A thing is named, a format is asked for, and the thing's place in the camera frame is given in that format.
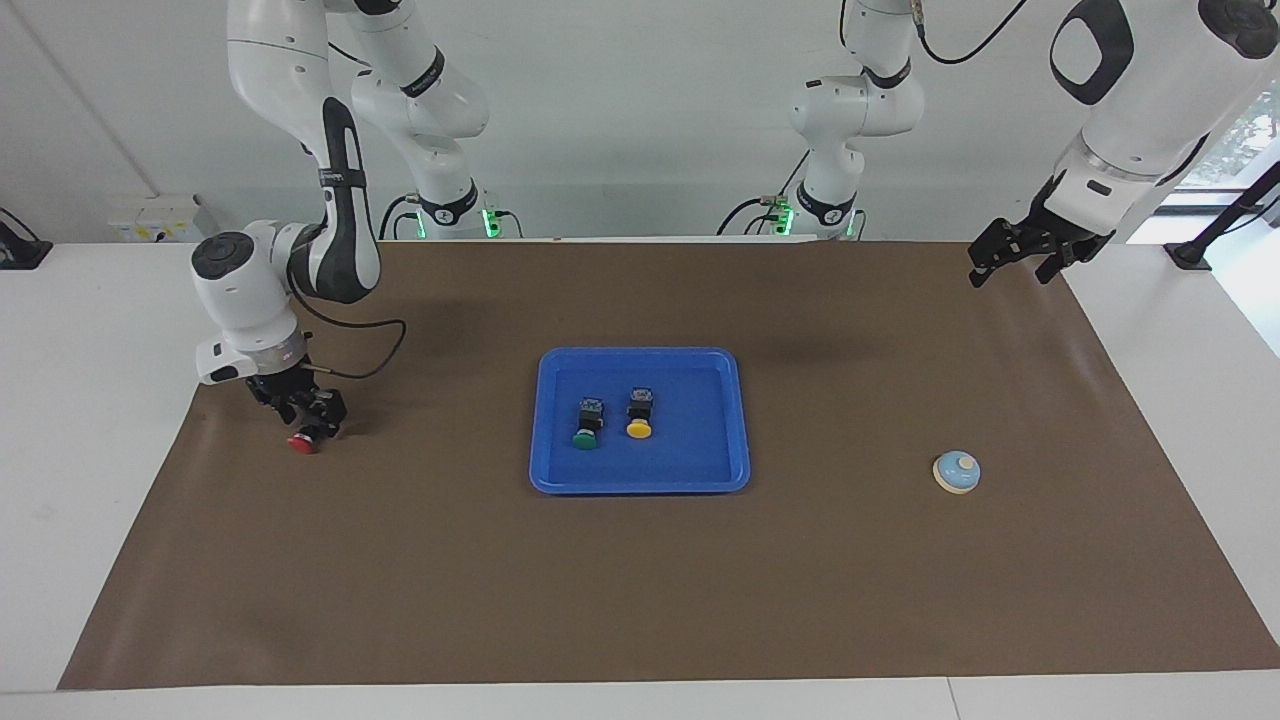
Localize black base cable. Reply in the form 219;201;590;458
378;193;423;241
716;150;813;238

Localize light blue desk bell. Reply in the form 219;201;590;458
932;450;982;496

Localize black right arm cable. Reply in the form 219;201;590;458
285;265;408;382

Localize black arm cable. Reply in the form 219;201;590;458
915;0;1031;66
285;265;408;382

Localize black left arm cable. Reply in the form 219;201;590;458
915;0;1031;66

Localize brown table mat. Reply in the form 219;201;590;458
57;240;1280;691

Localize black clamp mount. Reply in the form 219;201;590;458
0;207;53;271

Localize black clamp stand with rod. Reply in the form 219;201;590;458
1163;160;1280;272

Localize green push button switch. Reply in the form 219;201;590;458
571;397;607;451

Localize window with green foliage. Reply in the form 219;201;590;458
1178;85;1280;193

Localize white wall power box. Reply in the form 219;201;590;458
108;195;216;243

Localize blue plastic tray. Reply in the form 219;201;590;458
528;346;752;496

